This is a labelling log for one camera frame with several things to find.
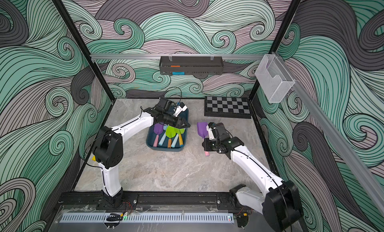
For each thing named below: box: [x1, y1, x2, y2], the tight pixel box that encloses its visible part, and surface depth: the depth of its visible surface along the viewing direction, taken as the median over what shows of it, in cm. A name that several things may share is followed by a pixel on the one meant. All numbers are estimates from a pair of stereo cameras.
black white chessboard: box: [204, 96, 252, 119], surface depth 112 cm
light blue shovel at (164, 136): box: [158, 125, 168, 146], surface depth 96 cm
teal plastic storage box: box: [146, 107, 189, 152], surface depth 95 cm
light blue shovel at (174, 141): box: [171, 133, 179, 148], surface depth 94 cm
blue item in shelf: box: [172, 71, 186, 76], surface depth 92 cm
